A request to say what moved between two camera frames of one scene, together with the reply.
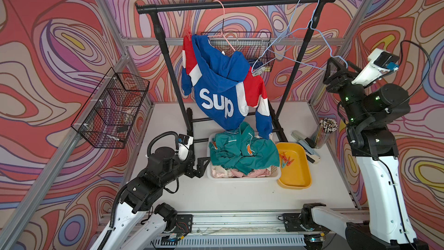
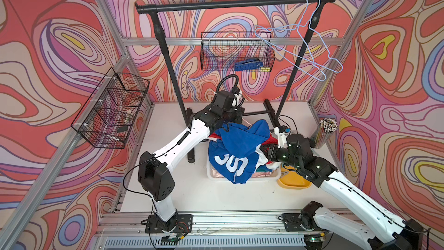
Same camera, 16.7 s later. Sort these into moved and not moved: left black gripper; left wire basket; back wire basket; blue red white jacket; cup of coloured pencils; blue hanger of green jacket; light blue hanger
Moved: blue hanger of green jacket; light blue hanger; blue red white jacket; left black gripper
Not moved: cup of coloured pencils; left wire basket; back wire basket
